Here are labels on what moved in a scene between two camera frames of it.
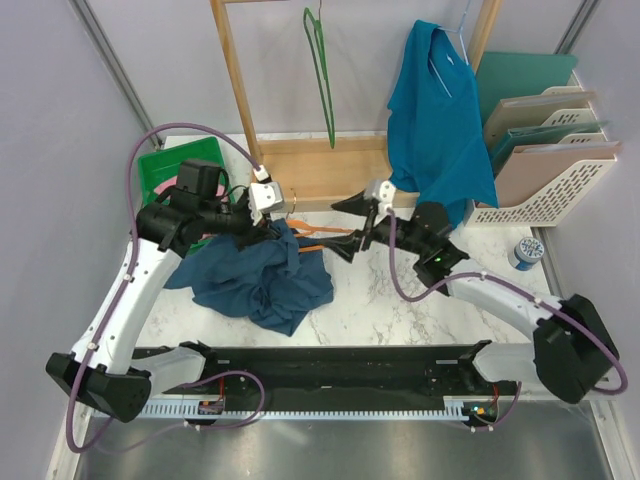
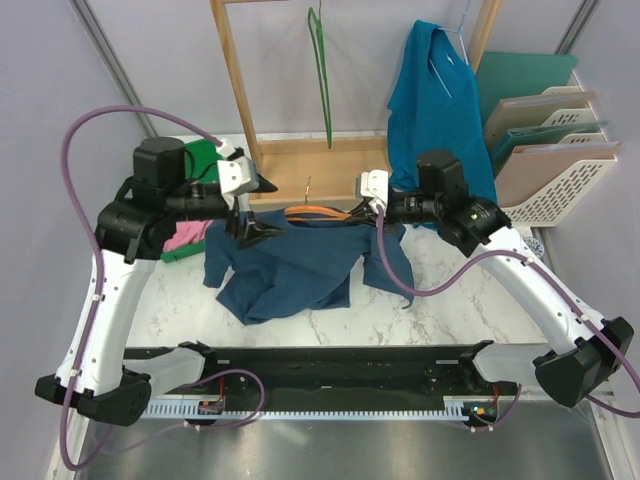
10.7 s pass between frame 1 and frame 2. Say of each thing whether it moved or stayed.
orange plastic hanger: moved
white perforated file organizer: stayed
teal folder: stayed
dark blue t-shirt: moved
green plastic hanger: stayed
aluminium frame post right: stayed
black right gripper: moved
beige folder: stayed
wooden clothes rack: stayed
